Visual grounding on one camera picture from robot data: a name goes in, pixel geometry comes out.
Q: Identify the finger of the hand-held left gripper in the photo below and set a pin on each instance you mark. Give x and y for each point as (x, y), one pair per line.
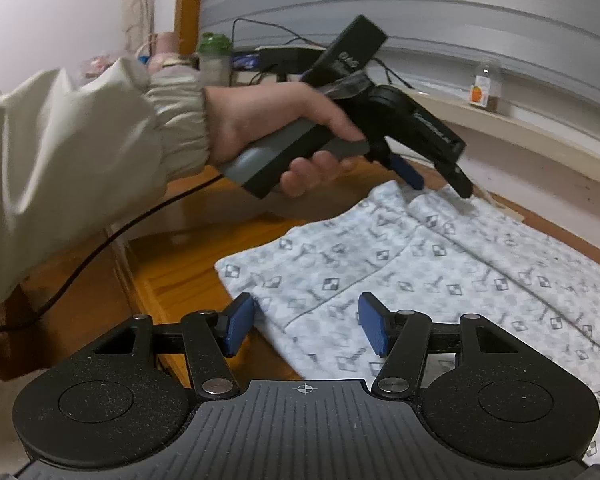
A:
(457, 177)
(407, 174)

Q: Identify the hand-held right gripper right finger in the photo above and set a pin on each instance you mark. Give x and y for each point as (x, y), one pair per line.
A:
(372, 322)

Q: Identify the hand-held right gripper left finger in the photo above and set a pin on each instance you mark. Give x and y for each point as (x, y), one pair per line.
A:
(240, 322)

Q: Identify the white patterned shirt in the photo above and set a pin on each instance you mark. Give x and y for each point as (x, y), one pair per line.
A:
(430, 270)

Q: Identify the person's left forearm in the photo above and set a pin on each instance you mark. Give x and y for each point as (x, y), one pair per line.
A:
(80, 160)

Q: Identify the person's left hand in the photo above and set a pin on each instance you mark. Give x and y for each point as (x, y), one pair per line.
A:
(260, 110)

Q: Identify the glass jar with orange label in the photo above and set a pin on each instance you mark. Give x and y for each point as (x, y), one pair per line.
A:
(486, 85)

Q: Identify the beige windowsill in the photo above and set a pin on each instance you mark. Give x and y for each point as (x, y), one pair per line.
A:
(530, 135)

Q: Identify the grey roller shutter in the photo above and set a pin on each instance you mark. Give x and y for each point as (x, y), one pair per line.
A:
(430, 10)

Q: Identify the black power strip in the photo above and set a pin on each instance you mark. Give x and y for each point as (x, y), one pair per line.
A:
(285, 57)

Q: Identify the green-lidded bottle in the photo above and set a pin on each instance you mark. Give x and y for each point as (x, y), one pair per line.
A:
(214, 60)

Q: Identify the beige curtain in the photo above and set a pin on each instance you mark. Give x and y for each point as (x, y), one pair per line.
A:
(137, 0)

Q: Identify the wooden window frame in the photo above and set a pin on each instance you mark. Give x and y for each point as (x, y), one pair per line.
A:
(187, 5)

